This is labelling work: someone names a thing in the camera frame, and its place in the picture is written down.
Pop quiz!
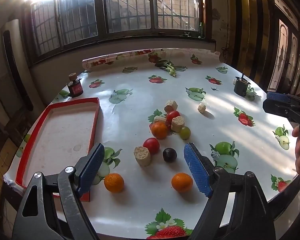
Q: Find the tall black curved panel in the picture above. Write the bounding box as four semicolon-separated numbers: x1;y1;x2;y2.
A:
2;30;34;112

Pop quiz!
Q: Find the fruit print tablecloth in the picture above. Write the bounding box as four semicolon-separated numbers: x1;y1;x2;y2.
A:
4;49;300;240

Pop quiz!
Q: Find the green plum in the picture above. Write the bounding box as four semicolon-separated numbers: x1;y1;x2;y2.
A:
179;126;191;140

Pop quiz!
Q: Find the dark purple plum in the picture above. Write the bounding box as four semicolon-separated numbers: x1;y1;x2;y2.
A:
163;148;177;163

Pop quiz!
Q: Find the barred window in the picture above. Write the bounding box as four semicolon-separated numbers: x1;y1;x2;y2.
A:
22;0;213;63

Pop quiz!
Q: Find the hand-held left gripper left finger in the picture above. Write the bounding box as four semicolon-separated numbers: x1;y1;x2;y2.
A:
12;143;105;240

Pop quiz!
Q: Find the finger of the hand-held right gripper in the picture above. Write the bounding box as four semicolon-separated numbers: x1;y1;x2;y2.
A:
266;92;300;105
262;101;300;123

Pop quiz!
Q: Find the red rimmed white tray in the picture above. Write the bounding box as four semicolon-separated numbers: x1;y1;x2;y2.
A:
15;97;100;202

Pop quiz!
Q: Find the orange mandarin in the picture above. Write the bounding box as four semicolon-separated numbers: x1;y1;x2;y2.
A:
104;173;125;193
171;172;193;193
150;122;169;140

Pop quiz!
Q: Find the red tomato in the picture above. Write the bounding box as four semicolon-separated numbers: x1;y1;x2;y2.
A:
143;137;160;155
166;110;181;125

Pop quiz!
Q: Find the plain black motor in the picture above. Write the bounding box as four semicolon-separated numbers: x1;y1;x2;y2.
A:
233;73;249;97

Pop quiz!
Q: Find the black motor with red label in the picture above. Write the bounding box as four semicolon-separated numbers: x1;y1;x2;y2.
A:
67;73;83;98

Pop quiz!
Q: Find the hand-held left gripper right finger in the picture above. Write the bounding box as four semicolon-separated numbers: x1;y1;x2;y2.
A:
184;142;277;240

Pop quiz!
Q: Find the green leafy vegetable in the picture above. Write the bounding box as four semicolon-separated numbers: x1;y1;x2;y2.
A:
155;60;177;78

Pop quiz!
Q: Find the wooden cabinet with glass doors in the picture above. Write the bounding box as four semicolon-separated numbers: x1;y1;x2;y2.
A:
230;0;300;98

